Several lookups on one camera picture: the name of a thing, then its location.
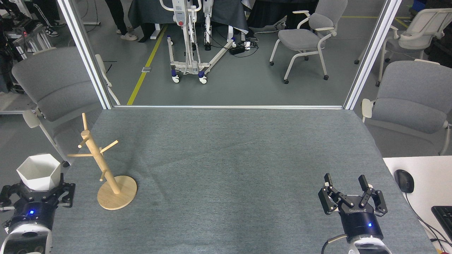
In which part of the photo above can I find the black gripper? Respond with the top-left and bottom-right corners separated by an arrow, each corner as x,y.
318,173 -> 388,243
0,173 -> 76,230

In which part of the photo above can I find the white hexagonal cup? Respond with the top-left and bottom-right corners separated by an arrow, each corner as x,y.
16,153 -> 62,192

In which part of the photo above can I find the wooden cup rack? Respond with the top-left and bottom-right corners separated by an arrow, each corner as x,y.
67,113 -> 138,211

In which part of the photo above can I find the black equipment rack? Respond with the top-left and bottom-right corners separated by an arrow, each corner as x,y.
0,0 -> 54,94

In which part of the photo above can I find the black computer mouse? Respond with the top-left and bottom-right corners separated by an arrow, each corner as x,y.
394,169 -> 415,194

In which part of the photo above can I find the white side table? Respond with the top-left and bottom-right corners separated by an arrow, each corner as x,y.
383,156 -> 452,254

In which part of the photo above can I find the black keyboard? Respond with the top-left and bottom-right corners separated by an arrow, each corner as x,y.
431,206 -> 452,241

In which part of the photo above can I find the person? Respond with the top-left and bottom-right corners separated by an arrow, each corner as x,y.
32,0 -> 66,37
105,0 -> 139,42

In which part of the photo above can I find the white mesh-back chair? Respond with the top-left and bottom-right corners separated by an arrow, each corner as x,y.
354,8 -> 452,87

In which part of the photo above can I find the dark cloth covered table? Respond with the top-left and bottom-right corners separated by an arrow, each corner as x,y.
246,0 -> 319,31

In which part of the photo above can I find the dark cloth covered desk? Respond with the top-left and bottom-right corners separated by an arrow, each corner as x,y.
128,0 -> 250,43

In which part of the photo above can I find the white stand on wheels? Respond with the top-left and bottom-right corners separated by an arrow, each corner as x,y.
159,0 -> 238,84

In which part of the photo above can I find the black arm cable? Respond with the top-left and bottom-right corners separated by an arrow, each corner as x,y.
321,234 -> 349,254

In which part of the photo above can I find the black mouse cable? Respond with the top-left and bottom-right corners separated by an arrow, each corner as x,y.
404,192 -> 452,244

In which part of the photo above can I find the grey chair with white frame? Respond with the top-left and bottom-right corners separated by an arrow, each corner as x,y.
12,47 -> 121,168
361,59 -> 452,156
269,0 -> 348,85

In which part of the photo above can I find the silver table post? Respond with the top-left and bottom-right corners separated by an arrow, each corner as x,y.
343,0 -> 403,110
56,0 -> 114,110

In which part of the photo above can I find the silver table edge rail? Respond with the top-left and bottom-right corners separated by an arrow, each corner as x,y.
113,105 -> 344,110

